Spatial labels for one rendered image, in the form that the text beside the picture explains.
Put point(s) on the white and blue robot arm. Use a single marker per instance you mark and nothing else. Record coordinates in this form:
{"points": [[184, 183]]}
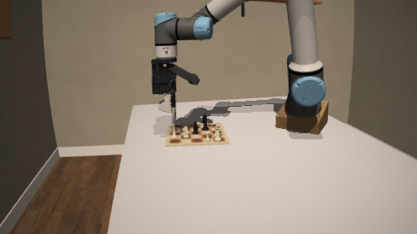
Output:
{"points": [[305, 69]]}

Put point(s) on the brown and tan chessboard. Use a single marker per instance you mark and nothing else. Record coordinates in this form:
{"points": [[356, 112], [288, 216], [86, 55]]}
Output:
{"points": [[195, 139]]}

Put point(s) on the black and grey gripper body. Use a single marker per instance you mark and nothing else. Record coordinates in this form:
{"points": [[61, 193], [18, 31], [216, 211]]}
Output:
{"points": [[162, 79]]}

